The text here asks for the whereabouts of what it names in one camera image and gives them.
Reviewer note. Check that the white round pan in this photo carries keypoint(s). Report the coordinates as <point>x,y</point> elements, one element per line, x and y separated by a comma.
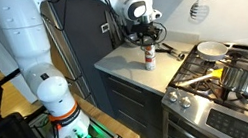
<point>212,50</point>

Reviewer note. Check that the dark grey drawer cabinet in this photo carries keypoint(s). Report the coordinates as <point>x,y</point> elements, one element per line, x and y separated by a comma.
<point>129,102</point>

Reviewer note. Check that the metal mixing bowl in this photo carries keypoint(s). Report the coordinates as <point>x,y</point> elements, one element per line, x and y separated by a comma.
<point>129,41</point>

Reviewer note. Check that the red and white soup can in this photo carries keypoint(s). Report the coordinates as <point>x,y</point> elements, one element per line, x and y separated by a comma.
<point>151,64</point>

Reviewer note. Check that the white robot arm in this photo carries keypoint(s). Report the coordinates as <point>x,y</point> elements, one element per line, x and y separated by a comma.
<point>50,84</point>

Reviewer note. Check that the white tomato label can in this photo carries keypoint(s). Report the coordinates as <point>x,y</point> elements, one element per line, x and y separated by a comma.
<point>149,52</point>

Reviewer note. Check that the stainless gas stove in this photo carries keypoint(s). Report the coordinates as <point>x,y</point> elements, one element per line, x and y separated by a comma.
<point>226,112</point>

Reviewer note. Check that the stainless steel pot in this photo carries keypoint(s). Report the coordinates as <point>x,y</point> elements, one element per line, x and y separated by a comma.
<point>241,80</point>

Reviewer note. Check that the small white wall plate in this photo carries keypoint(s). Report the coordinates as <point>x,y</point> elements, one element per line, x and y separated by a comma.
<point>105,27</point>

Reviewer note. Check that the stainless steel refrigerator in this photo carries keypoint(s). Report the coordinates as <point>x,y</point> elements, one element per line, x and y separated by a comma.
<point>67,54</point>

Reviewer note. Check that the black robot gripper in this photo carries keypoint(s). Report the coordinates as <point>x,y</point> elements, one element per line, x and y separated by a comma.
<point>146,34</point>

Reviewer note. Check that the yellow spatula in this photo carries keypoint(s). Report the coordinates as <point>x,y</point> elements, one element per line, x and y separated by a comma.
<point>199,77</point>

